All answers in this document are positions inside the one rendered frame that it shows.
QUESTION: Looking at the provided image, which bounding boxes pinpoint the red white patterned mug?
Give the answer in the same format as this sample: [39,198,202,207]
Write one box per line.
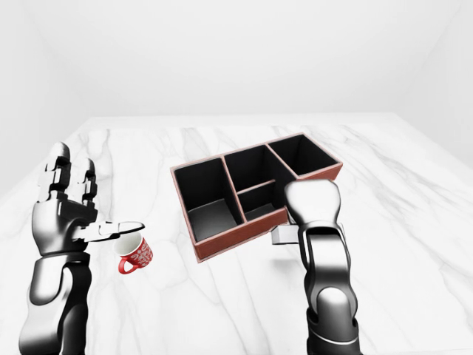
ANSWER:
[112,235,154,275]

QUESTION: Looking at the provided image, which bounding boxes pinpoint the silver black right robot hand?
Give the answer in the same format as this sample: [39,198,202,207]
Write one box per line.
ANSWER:
[283,179,341,228]

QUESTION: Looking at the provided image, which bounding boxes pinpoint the red-brown desk caddy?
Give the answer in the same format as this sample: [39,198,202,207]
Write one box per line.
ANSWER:
[169,132,344,264]

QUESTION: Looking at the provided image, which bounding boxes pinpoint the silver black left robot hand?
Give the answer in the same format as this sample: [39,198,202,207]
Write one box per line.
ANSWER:
[32,142,146,257]

